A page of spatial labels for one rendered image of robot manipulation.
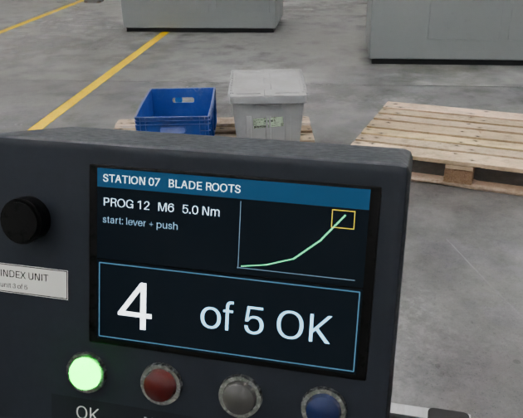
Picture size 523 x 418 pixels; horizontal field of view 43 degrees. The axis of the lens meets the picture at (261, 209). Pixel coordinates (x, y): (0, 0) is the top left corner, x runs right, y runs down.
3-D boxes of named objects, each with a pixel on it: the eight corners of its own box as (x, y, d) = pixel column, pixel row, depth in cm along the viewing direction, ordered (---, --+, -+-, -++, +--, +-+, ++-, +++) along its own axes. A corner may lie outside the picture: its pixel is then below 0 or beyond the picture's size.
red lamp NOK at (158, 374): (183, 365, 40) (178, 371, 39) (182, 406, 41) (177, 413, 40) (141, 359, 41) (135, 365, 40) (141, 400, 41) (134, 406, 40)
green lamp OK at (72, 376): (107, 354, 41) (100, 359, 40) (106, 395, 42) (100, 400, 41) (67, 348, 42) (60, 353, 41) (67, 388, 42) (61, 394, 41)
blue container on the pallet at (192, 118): (217, 121, 410) (216, 87, 401) (211, 155, 355) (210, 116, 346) (152, 123, 410) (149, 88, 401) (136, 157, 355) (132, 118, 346)
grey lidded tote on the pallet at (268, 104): (300, 121, 410) (300, 67, 396) (307, 154, 355) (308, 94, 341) (232, 121, 410) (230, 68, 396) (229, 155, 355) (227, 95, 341)
